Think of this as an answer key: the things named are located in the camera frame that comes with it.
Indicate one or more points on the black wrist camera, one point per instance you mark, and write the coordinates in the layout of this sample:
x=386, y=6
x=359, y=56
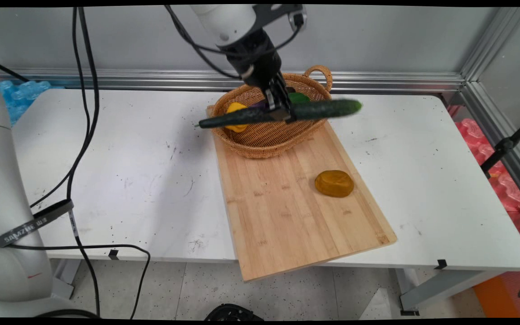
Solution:
x=297, y=18

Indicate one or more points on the green bell pepper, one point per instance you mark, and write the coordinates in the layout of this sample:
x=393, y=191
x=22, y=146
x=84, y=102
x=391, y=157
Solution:
x=299, y=97

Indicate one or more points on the woven wicker basket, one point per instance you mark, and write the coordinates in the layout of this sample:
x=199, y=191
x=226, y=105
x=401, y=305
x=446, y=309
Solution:
x=269, y=135

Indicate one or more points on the grey table leg frame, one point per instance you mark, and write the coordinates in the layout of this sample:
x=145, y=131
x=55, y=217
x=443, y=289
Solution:
x=440, y=286

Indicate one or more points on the black round floor object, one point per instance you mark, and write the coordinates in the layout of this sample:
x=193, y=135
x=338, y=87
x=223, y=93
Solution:
x=233, y=312

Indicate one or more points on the brown potato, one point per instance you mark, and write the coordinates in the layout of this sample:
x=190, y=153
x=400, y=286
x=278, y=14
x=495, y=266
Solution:
x=334, y=183

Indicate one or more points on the bamboo cutting board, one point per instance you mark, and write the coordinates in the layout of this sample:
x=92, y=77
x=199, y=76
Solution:
x=287, y=212

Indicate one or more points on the pink bubble wrap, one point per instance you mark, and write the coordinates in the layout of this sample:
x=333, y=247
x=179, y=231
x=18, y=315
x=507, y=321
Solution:
x=503, y=180

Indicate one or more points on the horizontal aluminium frame rail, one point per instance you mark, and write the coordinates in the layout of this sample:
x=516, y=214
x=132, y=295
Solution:
x=151, y=80

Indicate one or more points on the yellow bell pepper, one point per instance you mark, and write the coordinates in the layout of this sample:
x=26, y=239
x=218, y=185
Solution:
x=235, y=108

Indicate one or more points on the orange floor panel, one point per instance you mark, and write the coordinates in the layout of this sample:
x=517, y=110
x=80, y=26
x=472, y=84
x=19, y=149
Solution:
x=497, y=298

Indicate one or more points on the blue bubble wrap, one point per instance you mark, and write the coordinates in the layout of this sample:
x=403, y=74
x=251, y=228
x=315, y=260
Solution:
x=18, y=97

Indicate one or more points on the black tripod stand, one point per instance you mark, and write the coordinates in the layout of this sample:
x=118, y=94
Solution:
x=506, y=145

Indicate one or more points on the dark green cucumber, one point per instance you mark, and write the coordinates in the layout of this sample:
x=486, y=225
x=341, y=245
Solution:
x=323, y=109

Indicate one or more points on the slanted aluminium frame rail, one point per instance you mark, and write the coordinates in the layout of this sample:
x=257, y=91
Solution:
x=485, y=90

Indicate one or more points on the black tape piece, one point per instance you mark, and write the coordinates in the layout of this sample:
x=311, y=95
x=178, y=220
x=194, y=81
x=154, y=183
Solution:
x=113, y=254
x=440, y=264

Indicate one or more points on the purple eggplant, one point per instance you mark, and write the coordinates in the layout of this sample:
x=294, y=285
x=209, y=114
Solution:
x=258, y=104

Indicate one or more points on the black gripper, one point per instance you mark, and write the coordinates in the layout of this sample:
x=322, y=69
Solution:
x=257, y=56

